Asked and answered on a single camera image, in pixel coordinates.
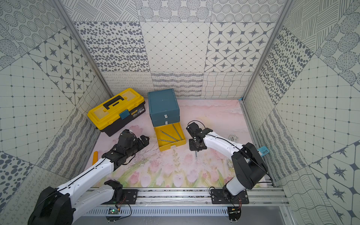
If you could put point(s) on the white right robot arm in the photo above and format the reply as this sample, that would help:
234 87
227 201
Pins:
249 167

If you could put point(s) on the orange object at wall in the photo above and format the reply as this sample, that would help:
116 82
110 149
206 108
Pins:
95 158

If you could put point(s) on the yellow black toolbox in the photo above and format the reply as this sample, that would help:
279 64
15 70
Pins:
114 114

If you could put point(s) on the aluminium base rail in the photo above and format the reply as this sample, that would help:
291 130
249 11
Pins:
202 196

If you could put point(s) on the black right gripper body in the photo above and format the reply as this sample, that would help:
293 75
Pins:
193 146

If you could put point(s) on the teal drawer cabinet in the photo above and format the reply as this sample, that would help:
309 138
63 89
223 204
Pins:
163 107

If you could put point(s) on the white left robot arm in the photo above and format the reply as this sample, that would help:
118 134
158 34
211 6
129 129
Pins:
66 203

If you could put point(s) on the yellow bottom drawer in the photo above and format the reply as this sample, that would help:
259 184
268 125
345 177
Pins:
163 146

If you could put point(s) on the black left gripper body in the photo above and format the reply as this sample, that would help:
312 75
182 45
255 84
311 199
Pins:
139 141

